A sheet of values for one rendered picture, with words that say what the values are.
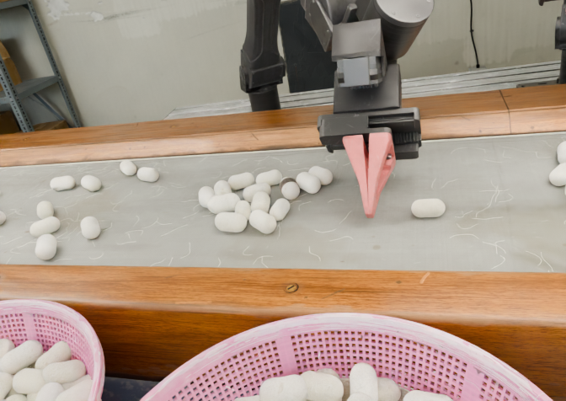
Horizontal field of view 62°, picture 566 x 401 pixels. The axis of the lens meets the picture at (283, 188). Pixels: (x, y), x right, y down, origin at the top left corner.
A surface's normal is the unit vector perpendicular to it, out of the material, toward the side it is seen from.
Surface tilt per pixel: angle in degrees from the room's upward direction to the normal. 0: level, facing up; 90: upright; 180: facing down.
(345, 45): 40
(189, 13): 90
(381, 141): 61
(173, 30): 90
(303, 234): 0
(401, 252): 0
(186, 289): 0
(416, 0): 46
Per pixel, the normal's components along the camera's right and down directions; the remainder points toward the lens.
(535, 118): -0.29, -0.28
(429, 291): -0.18, -0.87
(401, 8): 0.13, -0.34
